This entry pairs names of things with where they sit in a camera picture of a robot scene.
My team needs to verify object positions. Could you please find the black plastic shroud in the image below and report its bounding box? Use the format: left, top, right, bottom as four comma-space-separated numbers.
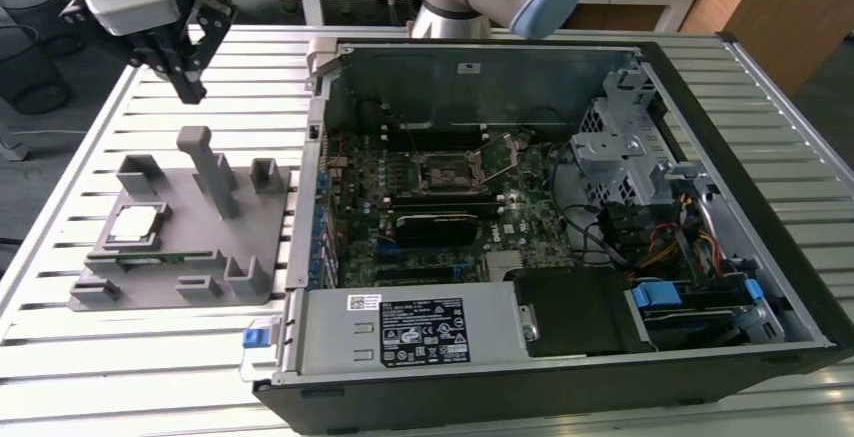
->
512, 266, 652, 358

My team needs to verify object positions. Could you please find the black open PC case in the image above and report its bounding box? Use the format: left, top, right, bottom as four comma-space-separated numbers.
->
250, 36, 854, 436

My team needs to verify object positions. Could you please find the grey furniture foot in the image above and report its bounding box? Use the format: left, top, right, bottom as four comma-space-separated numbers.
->
0, 124, 32, 162

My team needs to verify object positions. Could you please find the silver metal drive cage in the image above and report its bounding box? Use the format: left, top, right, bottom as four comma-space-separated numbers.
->
569, 69, 708, 208

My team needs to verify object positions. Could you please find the blue disk carrier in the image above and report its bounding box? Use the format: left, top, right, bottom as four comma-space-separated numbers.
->
629, 280, 683, 312

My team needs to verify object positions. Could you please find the wooden cabinet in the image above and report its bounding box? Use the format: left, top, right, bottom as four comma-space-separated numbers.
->
679, 0, 854, 103

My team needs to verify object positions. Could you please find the silver topped CPU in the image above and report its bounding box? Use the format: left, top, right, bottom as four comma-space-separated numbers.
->
108, 205, 161, 243

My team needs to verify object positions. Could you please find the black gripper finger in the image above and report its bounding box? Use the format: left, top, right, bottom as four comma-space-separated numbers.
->
129, 31, 196, 104
184, 0, 237, 105

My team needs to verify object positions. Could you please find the green RAM stick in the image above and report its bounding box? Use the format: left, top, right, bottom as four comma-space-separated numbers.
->
116, 252, 214, 264

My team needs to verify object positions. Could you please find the CPU socket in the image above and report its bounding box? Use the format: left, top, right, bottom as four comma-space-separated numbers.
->
413, 152, 483, 194

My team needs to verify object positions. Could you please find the black disk drive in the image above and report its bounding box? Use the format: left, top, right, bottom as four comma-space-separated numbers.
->
639, 306, 745, 351

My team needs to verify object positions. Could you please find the black RAM slot bank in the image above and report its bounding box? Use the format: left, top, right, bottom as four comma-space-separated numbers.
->
378, 121, 492, 152
389, 191, 501, 216

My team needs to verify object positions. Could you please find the black wire waste bin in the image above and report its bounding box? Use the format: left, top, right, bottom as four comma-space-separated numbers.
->
0, 0, 86, 56
0, 24, 72, 116

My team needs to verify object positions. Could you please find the silver chipset heatsink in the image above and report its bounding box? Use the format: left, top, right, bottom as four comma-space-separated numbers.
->
485, 251, 525, 283

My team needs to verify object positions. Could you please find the grey parts rack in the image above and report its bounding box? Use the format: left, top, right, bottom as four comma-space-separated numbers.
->
65, 125, 298, 313

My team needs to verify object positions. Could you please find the black ribbed plastic bracket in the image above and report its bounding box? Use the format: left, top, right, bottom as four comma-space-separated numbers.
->
595, 203, 661, 246

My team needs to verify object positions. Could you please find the silver power supply unit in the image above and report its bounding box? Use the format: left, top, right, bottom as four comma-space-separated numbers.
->
272, 284, 535, 383

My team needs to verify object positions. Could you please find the green motherboard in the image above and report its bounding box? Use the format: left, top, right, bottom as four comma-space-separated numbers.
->
318, 126, 575, 288

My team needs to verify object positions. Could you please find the coloured power wire bundle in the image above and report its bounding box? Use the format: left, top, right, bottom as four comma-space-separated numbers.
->
625, 191, 732, 288

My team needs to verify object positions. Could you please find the metal socket cover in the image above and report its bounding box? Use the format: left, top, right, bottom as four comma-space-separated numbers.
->
475, 130, 529, 183

